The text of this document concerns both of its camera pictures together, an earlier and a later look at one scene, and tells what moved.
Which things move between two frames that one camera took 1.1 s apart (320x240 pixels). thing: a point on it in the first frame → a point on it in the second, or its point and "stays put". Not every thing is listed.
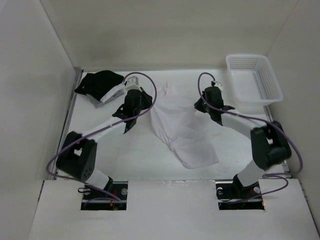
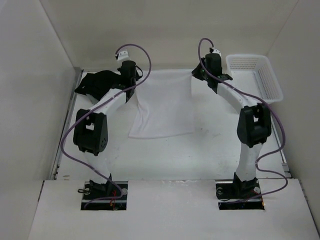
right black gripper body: [203, 106] → [201, 73]
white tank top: [174, 116] → [164, 105]
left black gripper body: [144, 104] → [137, 77]
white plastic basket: [253, 81] stays put
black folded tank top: [97, 84] stays put
